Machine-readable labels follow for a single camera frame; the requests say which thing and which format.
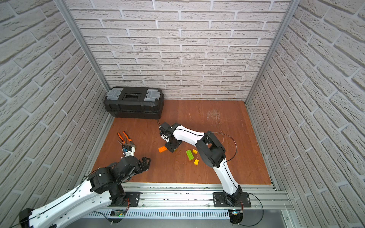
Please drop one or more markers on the long green lego brick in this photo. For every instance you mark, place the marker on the long green lego brick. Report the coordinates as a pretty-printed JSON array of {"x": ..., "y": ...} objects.
[{"x": 190, "y": 155}]

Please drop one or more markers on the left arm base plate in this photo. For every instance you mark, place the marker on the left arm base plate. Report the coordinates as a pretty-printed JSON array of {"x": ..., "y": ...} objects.
[{"x": 129, "y": 199}]

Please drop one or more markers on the orange lego brick left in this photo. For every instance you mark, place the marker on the orange lego brick left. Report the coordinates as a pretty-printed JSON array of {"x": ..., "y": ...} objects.
[{"x": 162, "y": 149}]

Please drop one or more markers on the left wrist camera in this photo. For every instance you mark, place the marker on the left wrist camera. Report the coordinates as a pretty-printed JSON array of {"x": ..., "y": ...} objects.
[{"x": 129, "y": 150}]

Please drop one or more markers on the orange handled pliers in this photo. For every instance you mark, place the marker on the orange handled pliers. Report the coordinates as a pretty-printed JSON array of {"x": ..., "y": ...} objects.
[{"x": 124, "y": 138}]

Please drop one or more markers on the black plastic toolbox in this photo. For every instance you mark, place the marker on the black plastic toolbox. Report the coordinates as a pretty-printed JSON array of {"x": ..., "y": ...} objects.
[{"x": 135, "y": 102}]

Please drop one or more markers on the aluminium rail frame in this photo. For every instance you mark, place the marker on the aluminium rail frame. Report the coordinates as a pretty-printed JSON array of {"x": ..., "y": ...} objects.
[{"x": 188, "y": 205}]

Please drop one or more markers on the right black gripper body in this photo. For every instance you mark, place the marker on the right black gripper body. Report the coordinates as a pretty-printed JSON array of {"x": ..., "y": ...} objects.
[{"x": 171, "y": 146}]

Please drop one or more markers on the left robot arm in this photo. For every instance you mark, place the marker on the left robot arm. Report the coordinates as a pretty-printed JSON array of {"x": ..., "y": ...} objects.
[{"x": 102, "y": 188}]

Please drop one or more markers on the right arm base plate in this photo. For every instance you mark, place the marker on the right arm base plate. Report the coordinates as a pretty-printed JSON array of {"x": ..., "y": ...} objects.
[{"x": 222, "y": 200}]

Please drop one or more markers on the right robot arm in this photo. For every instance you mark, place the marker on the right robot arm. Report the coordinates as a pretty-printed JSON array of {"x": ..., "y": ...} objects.
[{"x": 211, "y": 151}]

